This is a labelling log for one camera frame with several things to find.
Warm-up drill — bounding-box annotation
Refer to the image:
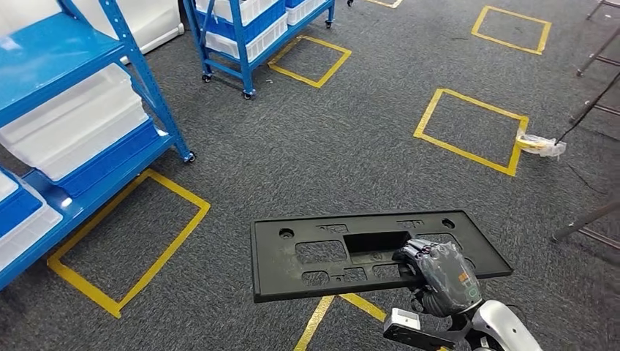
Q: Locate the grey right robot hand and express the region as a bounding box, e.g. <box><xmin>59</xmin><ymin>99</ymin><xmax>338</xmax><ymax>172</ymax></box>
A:
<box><xmin>392</xmin><ymin>238</ymin><xmax>484</xmax><ymax>319</ymax></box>

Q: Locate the black plastic license plate frame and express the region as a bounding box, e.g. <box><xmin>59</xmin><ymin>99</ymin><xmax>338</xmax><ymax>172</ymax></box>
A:
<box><xmin>250</xmin><ymin>209</ymin><xmax>514</xmax><ymax>304</ymax></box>

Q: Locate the blue metal shelf rack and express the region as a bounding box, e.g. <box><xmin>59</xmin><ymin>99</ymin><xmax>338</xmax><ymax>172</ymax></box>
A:
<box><xmin>0</xmin><ymin>0</ymin><xmax>197</xmax><ymax>292</ymax></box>
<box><xmin>181</xmin><ymin>0</ymin><xmax>336</xmax><ymax>101</ymax></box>

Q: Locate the pale wrist camera on bracket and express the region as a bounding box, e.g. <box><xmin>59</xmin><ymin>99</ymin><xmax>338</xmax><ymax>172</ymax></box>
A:
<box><xmin>382</xmin><ymin>308</ymin><xmax>474</xmax><ymax>351</ymax></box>

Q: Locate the thin black floor cable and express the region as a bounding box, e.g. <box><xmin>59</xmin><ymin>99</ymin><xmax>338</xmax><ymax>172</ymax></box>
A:
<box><xmin>553</xmin><ymin>71</ymin><xmax>620</xmax><ymax>146</ymax></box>

